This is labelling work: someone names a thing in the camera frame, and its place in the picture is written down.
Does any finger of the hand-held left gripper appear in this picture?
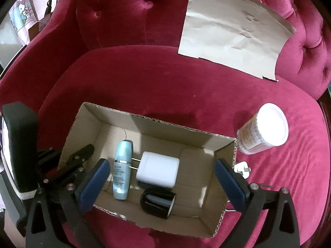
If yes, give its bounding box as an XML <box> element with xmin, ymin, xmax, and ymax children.
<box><xmin>44</xmin><ymin>144</ymin><xmax>95</xmax><ymax>184</ymax></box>
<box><xmin>38</xmin><ymin>148</ymin><xmax>62</xmax><ymax>179</ymax></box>

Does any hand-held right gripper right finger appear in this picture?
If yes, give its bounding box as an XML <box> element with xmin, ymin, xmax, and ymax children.
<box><xmin>213</xmin><ymin>157</ymin><xmax>301</xmax><ymax>248</ymax></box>

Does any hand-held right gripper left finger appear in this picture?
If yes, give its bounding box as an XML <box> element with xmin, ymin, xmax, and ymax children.
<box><xmin>24</xmin><ymin>158</ymin><xmax>111</xmax><ymax>248</ymax></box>

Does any small white plug adapter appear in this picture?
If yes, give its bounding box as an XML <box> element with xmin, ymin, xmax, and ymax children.
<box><xmin>233</xmin><ymin>162</ymin><xmax>252</xmax><ymax>179</ymax></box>

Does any light blue cosmetic bottle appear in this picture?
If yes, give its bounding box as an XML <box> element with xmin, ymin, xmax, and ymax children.
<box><xmin>113</xmin><ymin>139</ymin><xmax>134</xmax><ymax>200</ymax></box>

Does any cardboard box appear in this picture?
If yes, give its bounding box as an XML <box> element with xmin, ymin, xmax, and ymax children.
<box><xmin>55</xmin><ymin>102</ymin><xmax>238</xmax><ymax>238</ymax></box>

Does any black glossy cap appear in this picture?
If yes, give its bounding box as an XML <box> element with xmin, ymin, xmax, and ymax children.
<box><xmin>140</xmin><ymin>187</ymin><xmax>177</xmax><ymax>220</ymax></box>

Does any white square power charger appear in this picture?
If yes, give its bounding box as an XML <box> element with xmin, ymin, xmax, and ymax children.
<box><xmin>131</xmin><ymin>151</ymin><xmax>180</xmax><ymax>189</ymax></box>

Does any clear cotton swab container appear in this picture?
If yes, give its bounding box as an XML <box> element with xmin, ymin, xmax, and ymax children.
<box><xmin>236</xmin><ymin>103</ymin><xmax>289</xmax><ymax>156</ymax></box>

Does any red velvet sofa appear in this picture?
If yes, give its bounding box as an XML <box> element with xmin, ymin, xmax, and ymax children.
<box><xmin>0</xmin><ymin>0</ymin><xmax>331</xmax><ymax>248</ymax></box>

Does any brown cardboard carton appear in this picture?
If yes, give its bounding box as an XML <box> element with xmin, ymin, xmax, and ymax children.
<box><xmin>28</xmin><ymin>22</ymin><xmax>47</xmax><ymax>42</ymax></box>

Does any cartoon printed cloth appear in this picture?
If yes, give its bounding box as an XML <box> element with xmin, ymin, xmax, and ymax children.
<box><xmin>0</xmin><ymin>0</ymin><xmax>49</xmax><ymax>47</ymax></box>

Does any crumpled beige paper sheet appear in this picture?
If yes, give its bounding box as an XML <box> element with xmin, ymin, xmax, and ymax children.
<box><xmin>178</xmin><ymin>0</ymin><xmax>297</xmax><ymax>81</ymax></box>

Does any black cable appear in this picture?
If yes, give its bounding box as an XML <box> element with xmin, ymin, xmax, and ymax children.
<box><xmin>44</xmin><ymin>0</ymin><xmax>59</xmax><ymax>16</ymax></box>

